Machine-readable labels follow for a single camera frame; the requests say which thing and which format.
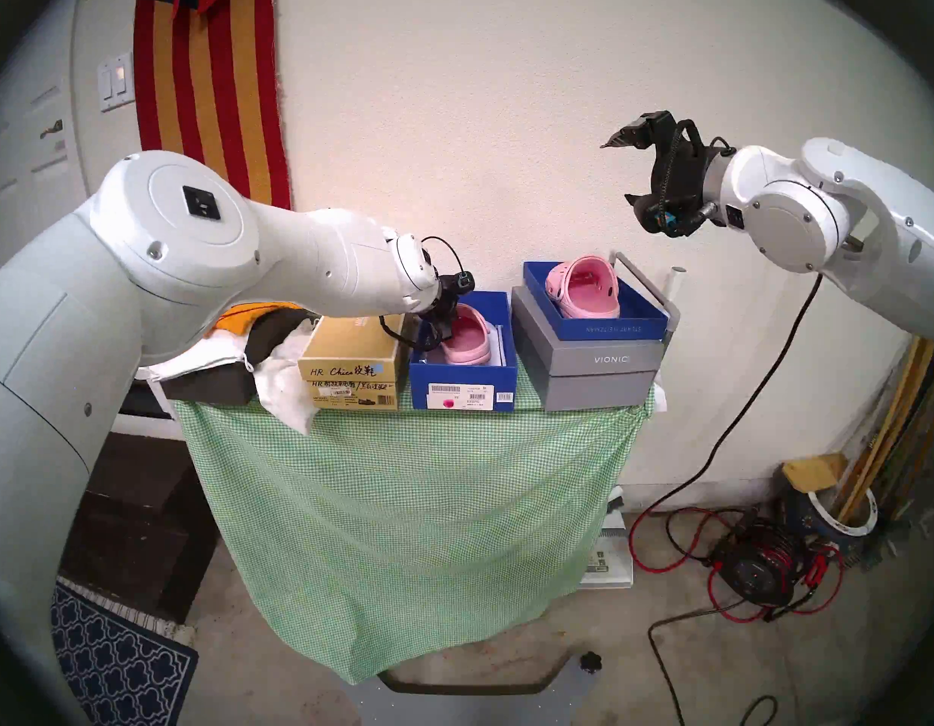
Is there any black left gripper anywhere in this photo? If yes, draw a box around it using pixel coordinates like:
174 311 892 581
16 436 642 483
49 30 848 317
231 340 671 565
419 277 462 351

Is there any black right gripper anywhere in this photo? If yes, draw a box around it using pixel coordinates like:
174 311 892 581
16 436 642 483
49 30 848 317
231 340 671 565
601 110 732 211

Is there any pink clog shoe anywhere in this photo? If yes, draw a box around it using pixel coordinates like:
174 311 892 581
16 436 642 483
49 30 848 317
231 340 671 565
441 303 492 366
544 256 621 318

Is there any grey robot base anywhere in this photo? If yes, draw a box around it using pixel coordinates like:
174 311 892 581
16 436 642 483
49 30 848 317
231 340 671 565
335 645 615 726

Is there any blue shoe box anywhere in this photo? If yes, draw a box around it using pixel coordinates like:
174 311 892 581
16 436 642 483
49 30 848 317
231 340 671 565
408 290 519 412

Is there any tan shoe box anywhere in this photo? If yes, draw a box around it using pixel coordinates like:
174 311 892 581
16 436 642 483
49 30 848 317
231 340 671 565
298 314 409 411

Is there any grey Vionic shoe box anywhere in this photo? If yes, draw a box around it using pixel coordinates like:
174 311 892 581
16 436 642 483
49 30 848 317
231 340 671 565
510 286 668 413

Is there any blue shoe box lid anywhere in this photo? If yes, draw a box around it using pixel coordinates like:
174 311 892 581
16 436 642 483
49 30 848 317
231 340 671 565
523 260 669 343

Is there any dark brown shoe box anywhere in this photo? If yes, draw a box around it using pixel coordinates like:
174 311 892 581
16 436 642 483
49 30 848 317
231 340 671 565
161 309 320 406

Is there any white flat labelled box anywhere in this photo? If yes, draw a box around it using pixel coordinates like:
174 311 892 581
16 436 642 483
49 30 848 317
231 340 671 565
573 486 634 591

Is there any white crumpled cloth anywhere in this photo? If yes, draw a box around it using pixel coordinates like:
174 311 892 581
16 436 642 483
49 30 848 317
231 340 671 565
251 318 320 438

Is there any green checkered tablecloth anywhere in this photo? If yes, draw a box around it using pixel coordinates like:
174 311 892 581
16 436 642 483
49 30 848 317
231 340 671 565
171 365 657 687

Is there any orange folded cloth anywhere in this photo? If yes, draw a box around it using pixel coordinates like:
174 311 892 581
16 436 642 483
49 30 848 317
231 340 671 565
214 302 301 336

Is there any red yellow striped flag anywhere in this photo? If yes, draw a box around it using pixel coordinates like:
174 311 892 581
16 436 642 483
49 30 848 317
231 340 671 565
133 0 292 211

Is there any dark wooden step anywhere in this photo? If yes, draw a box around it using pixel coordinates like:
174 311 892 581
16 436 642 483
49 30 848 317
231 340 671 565
59 430 218 623

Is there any wooden sticks bundle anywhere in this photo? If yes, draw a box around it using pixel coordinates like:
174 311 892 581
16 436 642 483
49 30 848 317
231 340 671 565
834 331 934 521

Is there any dark curved base bar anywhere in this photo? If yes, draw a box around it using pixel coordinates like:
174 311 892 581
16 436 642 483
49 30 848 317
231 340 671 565
376 656 581 695

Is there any blue white ceramic pot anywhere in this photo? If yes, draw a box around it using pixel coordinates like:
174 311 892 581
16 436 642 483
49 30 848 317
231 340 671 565
781 471 884 559

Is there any white panel door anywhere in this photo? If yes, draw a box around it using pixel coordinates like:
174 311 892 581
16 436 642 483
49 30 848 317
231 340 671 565
0 0 135 279

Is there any blue patterned rug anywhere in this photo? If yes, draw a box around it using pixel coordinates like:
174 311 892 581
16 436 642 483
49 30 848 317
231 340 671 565
51 581 199 726

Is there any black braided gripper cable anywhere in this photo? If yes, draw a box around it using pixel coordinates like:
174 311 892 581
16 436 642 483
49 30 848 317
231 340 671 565
652 119 732 219

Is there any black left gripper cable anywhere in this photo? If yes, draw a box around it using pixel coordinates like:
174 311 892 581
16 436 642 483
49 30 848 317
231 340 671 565
422 235 468 279

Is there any grey metal cart handle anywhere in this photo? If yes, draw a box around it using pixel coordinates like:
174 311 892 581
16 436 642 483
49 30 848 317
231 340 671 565
611 250 680 340

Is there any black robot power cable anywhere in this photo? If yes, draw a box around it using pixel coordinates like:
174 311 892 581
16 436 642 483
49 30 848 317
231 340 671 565
633 271 825 559

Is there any white drawstring dust bag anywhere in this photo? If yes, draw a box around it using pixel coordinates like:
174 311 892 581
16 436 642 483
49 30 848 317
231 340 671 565
138 331 254 381

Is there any red extension cable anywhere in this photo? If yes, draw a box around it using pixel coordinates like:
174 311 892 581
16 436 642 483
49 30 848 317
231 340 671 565
628 505 846 623

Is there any black cable reel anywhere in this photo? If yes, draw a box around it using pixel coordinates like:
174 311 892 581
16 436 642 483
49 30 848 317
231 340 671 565
709 520 816 608

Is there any white light switch plate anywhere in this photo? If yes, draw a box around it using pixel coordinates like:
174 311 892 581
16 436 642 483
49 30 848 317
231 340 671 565
96 51 135 113

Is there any black floor cable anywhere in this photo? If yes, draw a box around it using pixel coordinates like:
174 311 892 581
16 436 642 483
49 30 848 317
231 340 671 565
647 596 779 726

